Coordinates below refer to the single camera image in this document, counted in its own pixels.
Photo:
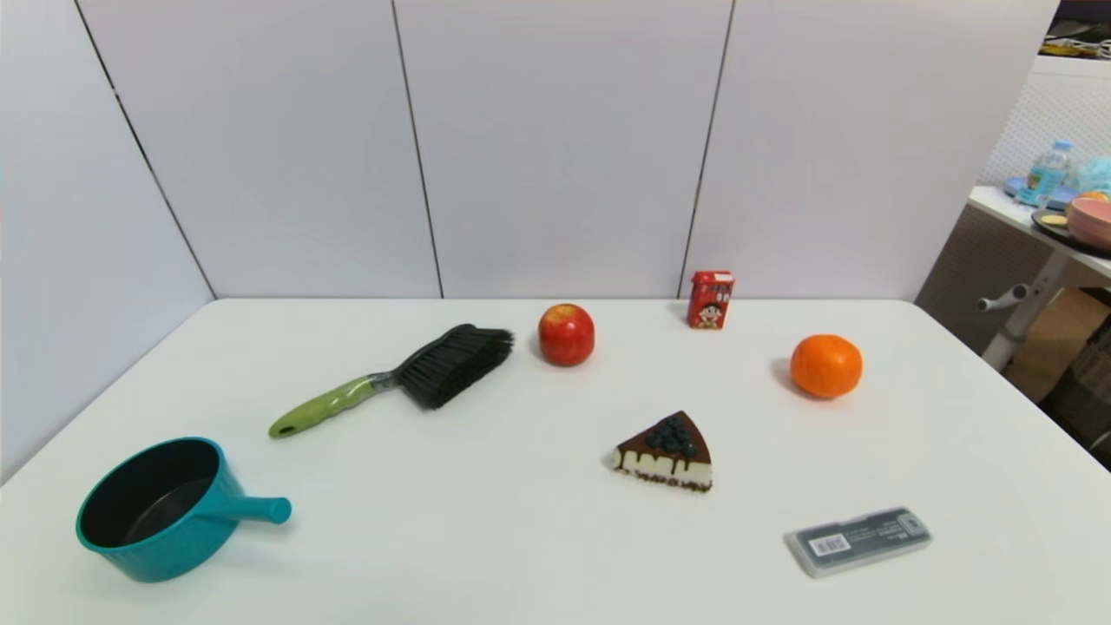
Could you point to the red apple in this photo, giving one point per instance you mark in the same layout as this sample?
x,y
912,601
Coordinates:
x,y
566,337

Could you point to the red milk carton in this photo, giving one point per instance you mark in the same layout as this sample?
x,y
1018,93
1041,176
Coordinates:
x,y
710,302

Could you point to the chocolate blueberry cake slice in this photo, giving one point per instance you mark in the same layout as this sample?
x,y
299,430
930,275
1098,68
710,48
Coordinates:
x,y
668,456

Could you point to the orange fruit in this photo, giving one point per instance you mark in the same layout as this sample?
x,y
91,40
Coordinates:
x,y
826,368

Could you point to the grey plastic pencil case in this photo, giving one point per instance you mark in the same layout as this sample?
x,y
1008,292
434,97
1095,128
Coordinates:
x,y
859,542

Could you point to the teal saucepan with black inside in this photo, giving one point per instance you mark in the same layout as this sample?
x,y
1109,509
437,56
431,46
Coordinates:
x,y
182,542

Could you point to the blue plate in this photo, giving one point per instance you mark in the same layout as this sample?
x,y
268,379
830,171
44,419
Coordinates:
x,y
1017,187

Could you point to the white side table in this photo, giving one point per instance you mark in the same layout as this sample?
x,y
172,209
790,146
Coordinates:
x,y
1037,299

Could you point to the yellow food piece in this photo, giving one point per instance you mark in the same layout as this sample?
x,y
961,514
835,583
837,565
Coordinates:
x,y
1055,220

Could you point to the cardboard box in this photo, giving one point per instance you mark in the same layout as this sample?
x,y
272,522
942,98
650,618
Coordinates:
x,y
1063,334

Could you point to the black tray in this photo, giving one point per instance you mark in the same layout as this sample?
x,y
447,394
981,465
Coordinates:
x,y
1061,235

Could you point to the clear water bottle blue label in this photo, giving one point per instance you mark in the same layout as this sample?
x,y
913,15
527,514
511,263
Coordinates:
x,y
1048,174

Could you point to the pink bowl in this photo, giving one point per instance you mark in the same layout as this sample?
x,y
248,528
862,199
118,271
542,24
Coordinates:
x,y
1092,224

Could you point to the white pegboard panel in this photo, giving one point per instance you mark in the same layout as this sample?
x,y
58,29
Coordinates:
x,y
1068,104

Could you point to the light blue bag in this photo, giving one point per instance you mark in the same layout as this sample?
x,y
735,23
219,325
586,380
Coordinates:
x,y
1095,175

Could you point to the dark shelf clutter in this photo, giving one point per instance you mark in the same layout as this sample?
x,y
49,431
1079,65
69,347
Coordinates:
x,y
1081,39

